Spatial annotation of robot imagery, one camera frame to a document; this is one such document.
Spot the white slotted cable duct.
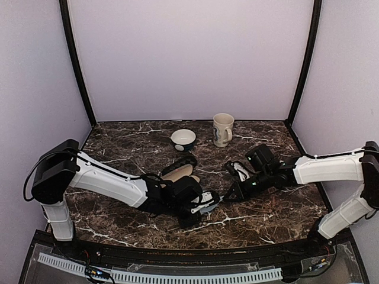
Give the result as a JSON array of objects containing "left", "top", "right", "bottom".
[{"left": 37, "top": 253, "right": 282, "bottom": 283}]

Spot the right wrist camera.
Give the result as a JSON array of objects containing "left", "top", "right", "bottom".
[{"left": 224, "top": 161, "right": 252, "bottom": 182}]

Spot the light blue cloth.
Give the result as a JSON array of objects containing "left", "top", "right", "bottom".
[{"left": 200, "top": 205, "right": 217, "bottom": 214}]

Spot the black front rail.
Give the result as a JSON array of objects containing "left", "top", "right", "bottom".
[{"left": 29, "top": 230, "right": 353, "bottom": 269}]

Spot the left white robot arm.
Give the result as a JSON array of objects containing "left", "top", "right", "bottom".
[{"left": 23, "top": 139, "right": 214, "bottom": 258}]

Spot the white and navy bowl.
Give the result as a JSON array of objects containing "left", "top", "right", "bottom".
[{"left": 171, "top": 129, "right": 197, "bottom": 151}]

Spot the black checkered glasses case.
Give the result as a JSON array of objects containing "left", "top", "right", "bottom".
[{"left": 161, "top": 155, "right": 198, "bottom": 176}]

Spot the right black frame post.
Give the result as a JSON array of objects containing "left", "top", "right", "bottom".
[{"left": 285, "top": 0, "right": 323, "bottom": 124}]

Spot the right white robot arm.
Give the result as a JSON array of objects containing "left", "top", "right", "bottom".
[{"left": 223, "top": 141, "right": 378, "bottom": 257}]

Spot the left black frame post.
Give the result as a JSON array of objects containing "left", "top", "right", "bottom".
[{"left": 59, "top": 0, "right": 97, "bottom": 127}]

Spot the white seahorse mug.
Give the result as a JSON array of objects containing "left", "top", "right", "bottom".
[{"left": 213, "top": 113, "right": 235, "bottom": 147}]

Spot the black frame post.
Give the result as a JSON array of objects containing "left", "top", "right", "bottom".
[
  {"left": 285, "top": 0, "right": 323, "bottom": 124},
  {"left": 59, "top": 0, "right": 97, "bottom": 127}
]

